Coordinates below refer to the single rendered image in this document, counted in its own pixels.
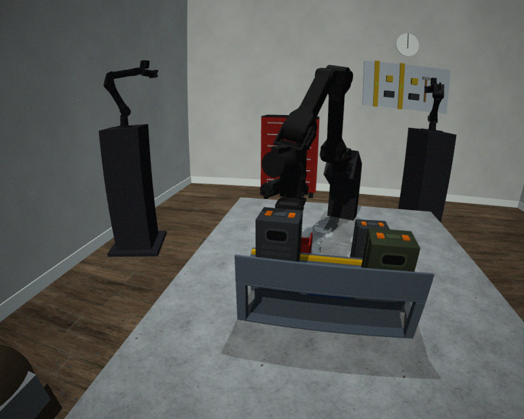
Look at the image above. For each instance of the red bin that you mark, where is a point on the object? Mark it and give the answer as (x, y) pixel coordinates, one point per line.
(306, 244)

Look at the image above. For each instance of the olive green tool case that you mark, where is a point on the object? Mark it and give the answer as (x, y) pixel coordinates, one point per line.
(390, 250)

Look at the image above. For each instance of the yellow flat bar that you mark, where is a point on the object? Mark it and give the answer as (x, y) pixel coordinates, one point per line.
(325, 259)

